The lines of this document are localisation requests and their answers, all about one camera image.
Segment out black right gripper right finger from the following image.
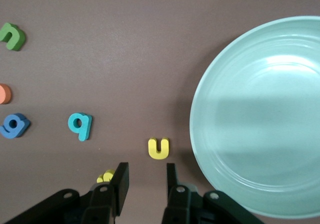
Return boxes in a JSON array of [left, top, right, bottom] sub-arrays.
[[161, 163, 263, 224]]

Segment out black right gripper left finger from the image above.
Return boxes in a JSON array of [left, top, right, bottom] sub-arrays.
[[4, 162, 130, 224]]

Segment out yellow foam letter s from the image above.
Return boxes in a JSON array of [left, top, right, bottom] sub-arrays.
[[96, 169, 116, 183]]

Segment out yellow foam letter u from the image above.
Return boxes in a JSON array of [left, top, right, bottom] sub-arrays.
[[147, 137, 170, 160]]

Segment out teal foam letter b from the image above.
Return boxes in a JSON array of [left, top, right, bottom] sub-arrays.
[[67, 112, 93, 142]]

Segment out blue foam letter g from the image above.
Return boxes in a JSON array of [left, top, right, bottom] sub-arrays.
[[0, 113, 31, 139]]

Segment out pale green plate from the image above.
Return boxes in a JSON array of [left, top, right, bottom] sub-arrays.
[[189, 15, 320, 219]]

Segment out brown table cover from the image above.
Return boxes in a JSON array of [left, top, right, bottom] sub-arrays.
[[0, 0, 320, 224]]

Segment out orange foam letter e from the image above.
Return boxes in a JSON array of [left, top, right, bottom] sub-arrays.
[[0, 84, 13, 105]]

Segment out green foam letter u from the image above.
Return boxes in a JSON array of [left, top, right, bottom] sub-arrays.
[[0, 22, 26, 52]]

